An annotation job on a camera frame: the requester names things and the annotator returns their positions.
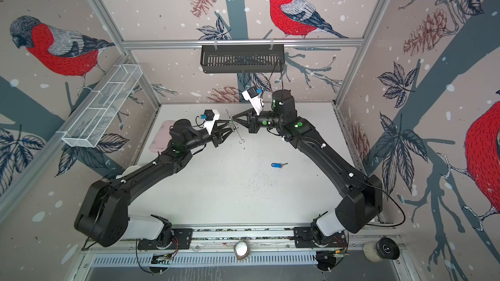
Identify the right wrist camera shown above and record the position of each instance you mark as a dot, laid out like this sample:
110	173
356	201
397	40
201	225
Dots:
254	96

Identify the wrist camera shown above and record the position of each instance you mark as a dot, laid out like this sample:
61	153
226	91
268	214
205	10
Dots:
209	118
254	96

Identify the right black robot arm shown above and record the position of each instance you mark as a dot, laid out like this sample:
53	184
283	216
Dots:
361	195

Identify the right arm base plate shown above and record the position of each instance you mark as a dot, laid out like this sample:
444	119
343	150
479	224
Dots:
307	237

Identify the black hanging basket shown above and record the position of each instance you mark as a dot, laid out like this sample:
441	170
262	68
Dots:
229	59

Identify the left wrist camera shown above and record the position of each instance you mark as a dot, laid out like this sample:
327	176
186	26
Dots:
209	118

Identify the blue tagged key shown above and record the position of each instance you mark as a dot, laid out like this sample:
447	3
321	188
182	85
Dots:
278	165

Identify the horizontal aluminium frame bar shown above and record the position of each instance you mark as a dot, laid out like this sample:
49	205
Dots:
196	44

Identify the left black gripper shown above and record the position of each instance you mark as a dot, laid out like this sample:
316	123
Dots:
215	138

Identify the small round lamp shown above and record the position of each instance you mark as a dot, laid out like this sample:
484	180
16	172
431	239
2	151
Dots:
241	250

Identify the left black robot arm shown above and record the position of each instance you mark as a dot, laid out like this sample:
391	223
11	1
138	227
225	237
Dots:
104	217

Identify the white slotted cable duct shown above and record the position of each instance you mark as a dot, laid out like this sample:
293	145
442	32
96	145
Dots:
205	259

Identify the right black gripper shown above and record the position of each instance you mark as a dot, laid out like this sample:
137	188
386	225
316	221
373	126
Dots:
254	123

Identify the white wire mesh shelf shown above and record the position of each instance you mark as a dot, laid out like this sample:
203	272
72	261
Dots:
93	122

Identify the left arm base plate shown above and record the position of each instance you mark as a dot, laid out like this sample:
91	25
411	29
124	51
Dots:
180	239

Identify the pink plastic case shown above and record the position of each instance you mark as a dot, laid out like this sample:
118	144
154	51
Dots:
161	139

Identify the white tape roll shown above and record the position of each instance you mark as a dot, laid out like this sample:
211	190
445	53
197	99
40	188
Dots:
384	249

